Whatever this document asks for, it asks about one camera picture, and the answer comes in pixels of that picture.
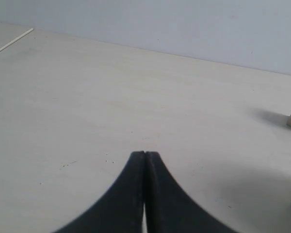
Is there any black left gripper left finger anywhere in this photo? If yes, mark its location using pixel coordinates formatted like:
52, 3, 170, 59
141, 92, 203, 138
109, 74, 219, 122
56, 151, 146, 233

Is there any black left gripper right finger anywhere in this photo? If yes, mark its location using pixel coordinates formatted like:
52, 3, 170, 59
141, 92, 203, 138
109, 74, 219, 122
145, 151, 235, 233

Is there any thin white strip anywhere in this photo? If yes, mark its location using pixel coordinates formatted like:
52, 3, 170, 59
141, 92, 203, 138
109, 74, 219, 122
0, 28, 34, 52

